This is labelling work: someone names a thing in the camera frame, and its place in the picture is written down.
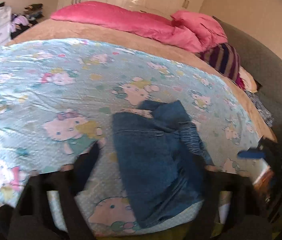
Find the yellow-green sweater torso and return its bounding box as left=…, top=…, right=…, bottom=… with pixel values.
left=97, top=216, right=282, bottom=239

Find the grey upholstered headboard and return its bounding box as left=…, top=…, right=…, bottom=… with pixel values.
left=214, top=17, right=282, bottom=144

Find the purple striped cloth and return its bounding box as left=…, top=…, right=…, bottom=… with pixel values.
left=197, top=43, right=245, bottom=89

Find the light blue cartoon cat bedsheet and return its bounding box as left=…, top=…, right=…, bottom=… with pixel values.
left=0, top=38, right=269, bottom=236

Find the pink pillow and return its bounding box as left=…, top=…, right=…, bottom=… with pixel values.
left=171, top=10, right=228, bottom=53

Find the pink duvet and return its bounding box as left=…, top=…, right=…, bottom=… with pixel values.
left=51, top=1, right=204, bottom=53

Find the tan bed blanket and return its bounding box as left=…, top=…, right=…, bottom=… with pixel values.
left=7, top=19, right=277, bottom=142

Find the pile of clothes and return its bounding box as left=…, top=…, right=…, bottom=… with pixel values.
left=10, top=3, right=44, bottom=39

